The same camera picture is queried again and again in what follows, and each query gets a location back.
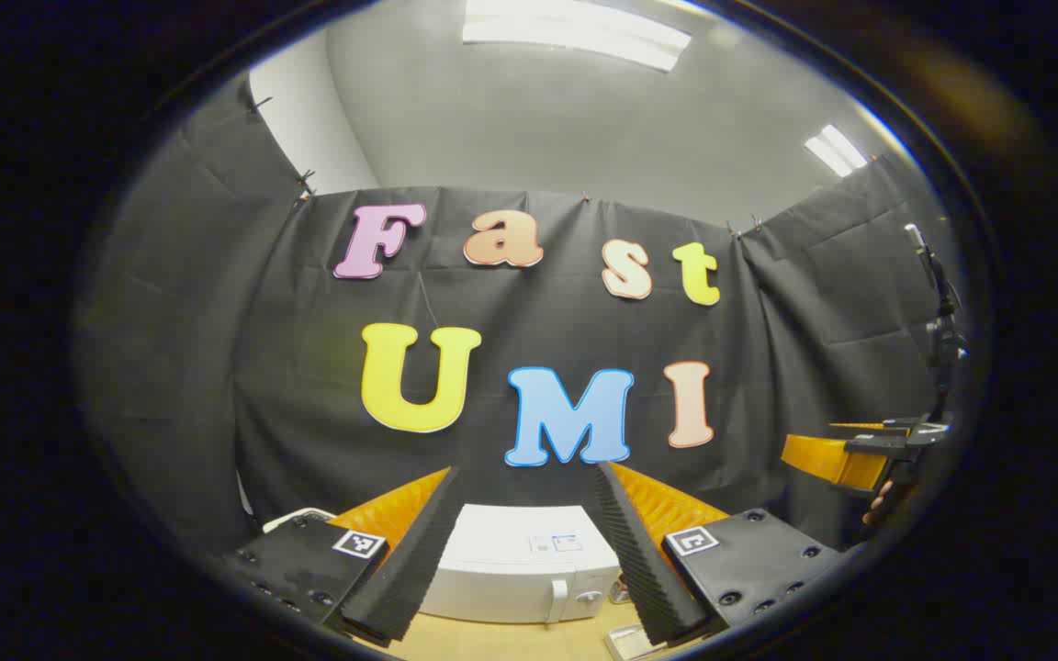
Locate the white microwave oven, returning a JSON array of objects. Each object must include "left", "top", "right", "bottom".
[{"left": 419, "top": 503, "right": 624, "bottom": 625}]

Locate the small ceiling light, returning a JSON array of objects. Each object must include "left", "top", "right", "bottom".
[{"left": 804, "top": 124, "right": 870, "bottom": 178}]

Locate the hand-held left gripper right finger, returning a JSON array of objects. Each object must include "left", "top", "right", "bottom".
[{"left": 595, "top": 462, "right": 847, "bottom": 648}]

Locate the small white tray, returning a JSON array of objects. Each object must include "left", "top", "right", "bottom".
[{"left": 602, "top": 623, "right": 673, "bottom": 661}]

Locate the long ceiling light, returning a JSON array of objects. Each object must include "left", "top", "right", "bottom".
[{"left": 462, "top": 0, "right": 693, "bottom": 73}]

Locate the black backdrop cloth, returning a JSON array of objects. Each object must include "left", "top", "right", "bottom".
[{"left": 79, "top": 73, "right": 962, "bottom": 561}]

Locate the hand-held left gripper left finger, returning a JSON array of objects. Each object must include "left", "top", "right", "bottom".
[{"left": 221, "top": 466, "right": 464, "bottom": 648}]

